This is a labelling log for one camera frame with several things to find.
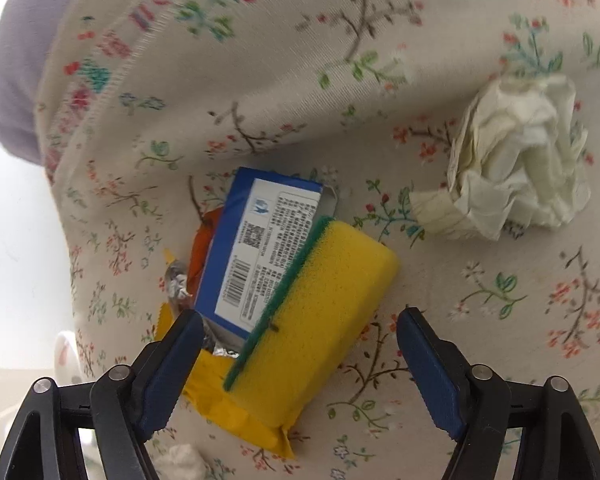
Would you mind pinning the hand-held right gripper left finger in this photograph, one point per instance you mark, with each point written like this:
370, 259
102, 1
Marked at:
169, 377

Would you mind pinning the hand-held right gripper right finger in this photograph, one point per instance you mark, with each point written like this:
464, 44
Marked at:
430, 377

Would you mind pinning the yellow sponge with green pad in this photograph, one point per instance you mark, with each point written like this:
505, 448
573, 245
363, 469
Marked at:
325, 310

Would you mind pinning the yellow and orange foil wrapper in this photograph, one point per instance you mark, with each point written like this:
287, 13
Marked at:
215, 397

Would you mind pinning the small crumpled white tissue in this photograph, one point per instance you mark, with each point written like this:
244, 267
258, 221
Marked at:
182, 462

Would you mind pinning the white rounded object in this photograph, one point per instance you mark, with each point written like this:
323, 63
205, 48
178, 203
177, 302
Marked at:
66, 355

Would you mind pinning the blue and white carton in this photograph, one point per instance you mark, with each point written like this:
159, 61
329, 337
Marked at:
260, 240

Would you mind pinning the large crumpled white paper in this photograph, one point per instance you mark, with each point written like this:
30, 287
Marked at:
510, 160

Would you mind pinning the floral bed sheet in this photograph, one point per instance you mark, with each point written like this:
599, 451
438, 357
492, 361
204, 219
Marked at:
280, 85

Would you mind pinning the purple cloth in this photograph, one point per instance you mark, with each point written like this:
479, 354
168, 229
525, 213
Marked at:
25, 60

